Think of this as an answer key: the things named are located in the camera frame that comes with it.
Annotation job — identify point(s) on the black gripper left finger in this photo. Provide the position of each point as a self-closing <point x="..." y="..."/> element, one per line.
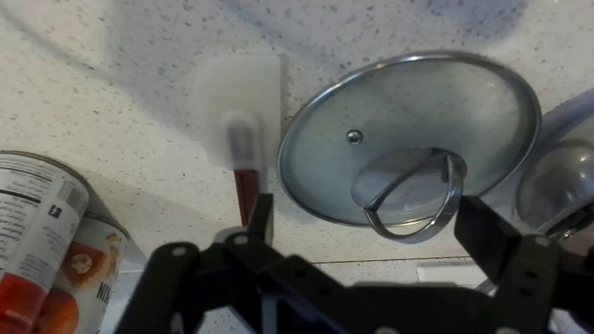
<point x="185" y="290"/>

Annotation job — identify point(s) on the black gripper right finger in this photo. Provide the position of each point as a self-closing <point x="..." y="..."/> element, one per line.
<point x="531" y="278"/>

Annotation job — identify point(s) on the red and white food can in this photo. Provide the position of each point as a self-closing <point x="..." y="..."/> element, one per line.
<point x="85" y="271"/>
<point x="30" y="228"/>

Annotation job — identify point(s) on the wide steel saute pan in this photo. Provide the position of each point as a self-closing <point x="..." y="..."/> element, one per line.
<point x="559" y="178"/>

